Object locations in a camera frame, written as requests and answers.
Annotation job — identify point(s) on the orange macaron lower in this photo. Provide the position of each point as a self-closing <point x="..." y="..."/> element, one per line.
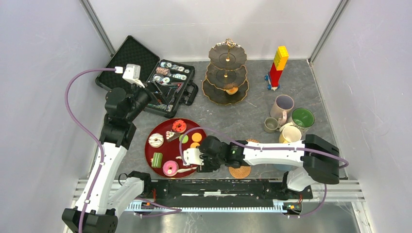
<point x="194" y="145"/>

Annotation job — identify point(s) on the three-tier black gold stand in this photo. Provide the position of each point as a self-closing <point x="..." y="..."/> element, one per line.
<point x="226" y="70"/>

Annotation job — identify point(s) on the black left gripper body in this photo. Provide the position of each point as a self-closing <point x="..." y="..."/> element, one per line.
<point x="141" y="97"/>

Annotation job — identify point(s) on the woven coaster back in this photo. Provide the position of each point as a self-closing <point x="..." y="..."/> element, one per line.
<point x="252" y="140"/>

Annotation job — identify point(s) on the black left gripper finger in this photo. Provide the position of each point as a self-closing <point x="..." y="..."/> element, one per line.
<point x="160" y="92"/>
<point x="171" y="88"/>

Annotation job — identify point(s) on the black poker chip case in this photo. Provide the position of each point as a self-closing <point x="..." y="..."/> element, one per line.
<point x="153" y="68"/>

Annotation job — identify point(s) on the red round tray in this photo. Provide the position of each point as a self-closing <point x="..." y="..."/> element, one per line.
<point x="169" y="149"/>

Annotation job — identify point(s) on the pink ceramic mug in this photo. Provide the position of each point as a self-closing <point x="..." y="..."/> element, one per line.
<point x="282" y="105"/>

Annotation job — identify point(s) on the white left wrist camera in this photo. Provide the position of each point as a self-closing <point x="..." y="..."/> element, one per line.
<point x="131" y="74"/>

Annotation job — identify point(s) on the green matcha cake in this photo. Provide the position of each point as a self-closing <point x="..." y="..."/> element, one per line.
<point x="156" y="161"/>

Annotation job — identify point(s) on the woven coaster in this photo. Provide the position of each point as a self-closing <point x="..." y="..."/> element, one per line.
<point x="241" y="172"/>
<point x="252" y="140"/>

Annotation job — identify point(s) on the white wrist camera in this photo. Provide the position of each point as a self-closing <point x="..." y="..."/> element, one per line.
<point x="131" y="74"/>
<point x="191" y="156"/>

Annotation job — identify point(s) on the pink frosted donut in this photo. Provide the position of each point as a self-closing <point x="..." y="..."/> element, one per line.
<point x="170" y="168"/>

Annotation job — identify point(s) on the white chocolate striped donut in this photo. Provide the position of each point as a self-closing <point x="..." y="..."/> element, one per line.
<point x="156" y="140"/>

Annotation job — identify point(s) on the chocolate cake slice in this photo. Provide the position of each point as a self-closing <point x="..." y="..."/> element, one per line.
<point x="171" y="135"/>

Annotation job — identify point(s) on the red yellow toy block tower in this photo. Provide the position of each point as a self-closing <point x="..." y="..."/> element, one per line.
<point x="278" y="65"/>

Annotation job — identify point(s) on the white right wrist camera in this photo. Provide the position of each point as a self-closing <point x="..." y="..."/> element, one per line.
<point x="191" y="156"/>

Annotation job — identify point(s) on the red frosted donut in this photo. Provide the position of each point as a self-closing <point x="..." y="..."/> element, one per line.
<point x="179" y="126"/>

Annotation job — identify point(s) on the yellow ceramic mug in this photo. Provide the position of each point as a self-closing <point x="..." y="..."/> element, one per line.
<point x="289" y="134"/>

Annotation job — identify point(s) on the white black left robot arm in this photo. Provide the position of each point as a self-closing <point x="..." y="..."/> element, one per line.
<point x="96" y="211"/>

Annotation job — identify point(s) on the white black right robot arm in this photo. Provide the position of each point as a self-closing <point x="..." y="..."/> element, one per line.
<point x="314" y="160"/>

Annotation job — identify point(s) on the small grey cup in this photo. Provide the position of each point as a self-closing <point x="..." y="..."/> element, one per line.
<point x="270" y="125"/>

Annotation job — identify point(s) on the woven coaster front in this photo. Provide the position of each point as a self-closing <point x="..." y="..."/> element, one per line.
<point x="241" y="172"/>

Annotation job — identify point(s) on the small brown pastry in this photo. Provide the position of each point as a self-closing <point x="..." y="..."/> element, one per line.
<point x="232" y="91"/>

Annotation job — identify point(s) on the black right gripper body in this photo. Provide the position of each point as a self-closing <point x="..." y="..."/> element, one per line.
<point x="210" y="165"/>

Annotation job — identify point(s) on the green macaron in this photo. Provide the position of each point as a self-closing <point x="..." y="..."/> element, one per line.
<point x="183" y="139"/>

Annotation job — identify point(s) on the blue round coaster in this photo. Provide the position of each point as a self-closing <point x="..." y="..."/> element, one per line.
<point x="283" y="168"/>

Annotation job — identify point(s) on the orange macaron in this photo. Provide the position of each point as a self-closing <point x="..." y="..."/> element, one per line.
<point x="196" y="137"/>
<point x="194" y="145"/>

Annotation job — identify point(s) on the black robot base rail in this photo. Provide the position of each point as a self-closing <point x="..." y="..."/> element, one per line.
<point x="222" y="192"/>

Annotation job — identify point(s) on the green inside ceramic mug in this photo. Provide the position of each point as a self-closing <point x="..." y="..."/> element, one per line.
<point x="302" y="118"/>

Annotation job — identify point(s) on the orange macaron upper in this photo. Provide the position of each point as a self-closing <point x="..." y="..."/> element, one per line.
<point x="196" y="137"/>

